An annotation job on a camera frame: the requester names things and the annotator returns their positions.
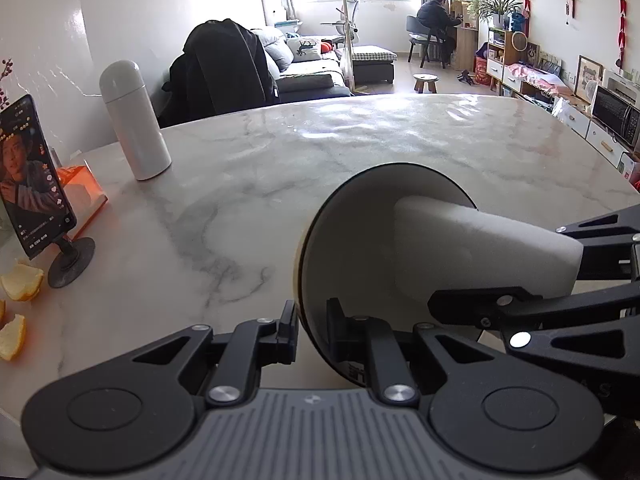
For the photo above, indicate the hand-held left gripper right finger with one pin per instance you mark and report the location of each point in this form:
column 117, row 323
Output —
column 336, row 325

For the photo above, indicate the white thermos bottle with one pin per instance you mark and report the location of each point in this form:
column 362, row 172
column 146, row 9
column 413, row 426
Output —
column 135, row 120

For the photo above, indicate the yellow printed bowl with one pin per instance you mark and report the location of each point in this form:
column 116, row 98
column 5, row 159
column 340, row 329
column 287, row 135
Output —
column 350, row 260

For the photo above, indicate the black jacket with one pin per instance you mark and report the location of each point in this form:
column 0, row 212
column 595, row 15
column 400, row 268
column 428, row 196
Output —
column 220, row 70

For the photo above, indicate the checkered ottoman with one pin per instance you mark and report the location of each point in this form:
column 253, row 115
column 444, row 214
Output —
column 372, row 60

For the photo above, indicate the flower bouquet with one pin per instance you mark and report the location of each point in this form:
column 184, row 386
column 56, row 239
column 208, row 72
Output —
column 5, row 75

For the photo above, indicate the red cushion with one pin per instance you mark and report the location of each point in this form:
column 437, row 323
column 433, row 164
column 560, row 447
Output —
column 326, row 47

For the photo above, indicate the wooden desk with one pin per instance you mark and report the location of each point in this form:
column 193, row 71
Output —
column 465, row 45

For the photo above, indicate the green potted plant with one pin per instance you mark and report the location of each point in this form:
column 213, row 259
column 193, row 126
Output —
column 495, row 5

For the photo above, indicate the orange peel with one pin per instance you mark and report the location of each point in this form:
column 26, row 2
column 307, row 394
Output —
column 12, row 337
column 22, row 280

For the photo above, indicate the red bag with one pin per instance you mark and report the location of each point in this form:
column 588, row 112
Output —
column 482, row 70

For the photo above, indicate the deer print pillow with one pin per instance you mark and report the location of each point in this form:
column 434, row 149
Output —
column 302, row 49

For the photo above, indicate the leaning framed picture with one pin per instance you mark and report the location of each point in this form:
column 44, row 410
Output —
column 589, row 77

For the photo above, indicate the orange tissue pack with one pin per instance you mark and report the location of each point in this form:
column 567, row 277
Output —
column 82, row 187

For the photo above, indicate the pink cloth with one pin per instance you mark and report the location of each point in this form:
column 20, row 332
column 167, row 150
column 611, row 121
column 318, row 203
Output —
column 530, row 75

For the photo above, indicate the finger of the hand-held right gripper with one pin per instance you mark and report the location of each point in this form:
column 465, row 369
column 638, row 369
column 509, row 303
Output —
column 460, row 305
column 610, row 232

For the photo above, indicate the black smartphone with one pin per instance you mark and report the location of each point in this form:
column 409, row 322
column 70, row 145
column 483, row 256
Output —
column 30, row 175

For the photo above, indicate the white office chair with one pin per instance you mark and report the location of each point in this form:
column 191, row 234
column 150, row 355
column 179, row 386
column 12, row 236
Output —
column 351, row 5

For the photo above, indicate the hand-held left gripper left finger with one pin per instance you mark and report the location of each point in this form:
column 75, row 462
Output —
column 289, row 332

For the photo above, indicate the grey armchair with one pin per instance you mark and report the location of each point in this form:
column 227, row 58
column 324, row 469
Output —
column 415, row 27

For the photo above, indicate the wooden shelf unit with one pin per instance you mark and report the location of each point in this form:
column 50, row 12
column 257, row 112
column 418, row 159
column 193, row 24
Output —
column 500, row 60

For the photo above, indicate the small wooden stool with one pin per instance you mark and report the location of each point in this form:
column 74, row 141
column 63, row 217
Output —
column 425, row 80

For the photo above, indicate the grey sofa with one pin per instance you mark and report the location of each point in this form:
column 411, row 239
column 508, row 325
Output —
column 310, row 77

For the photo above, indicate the white printer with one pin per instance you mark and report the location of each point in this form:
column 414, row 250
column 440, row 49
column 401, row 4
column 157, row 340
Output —
column 625, row 80

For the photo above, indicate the black microwave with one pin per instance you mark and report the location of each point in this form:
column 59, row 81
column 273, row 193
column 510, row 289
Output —
column 615, row 115

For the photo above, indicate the clear plastic bag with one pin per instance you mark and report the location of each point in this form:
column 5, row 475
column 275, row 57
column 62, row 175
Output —
column 562, row 107

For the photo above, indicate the small black object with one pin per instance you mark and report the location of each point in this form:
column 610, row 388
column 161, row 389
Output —
column 466, row 77

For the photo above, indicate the white sponge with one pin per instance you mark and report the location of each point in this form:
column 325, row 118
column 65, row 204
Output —
column 475, row 245

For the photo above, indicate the white low cabinet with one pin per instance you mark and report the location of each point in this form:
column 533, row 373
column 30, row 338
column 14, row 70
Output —
column 510, row 77

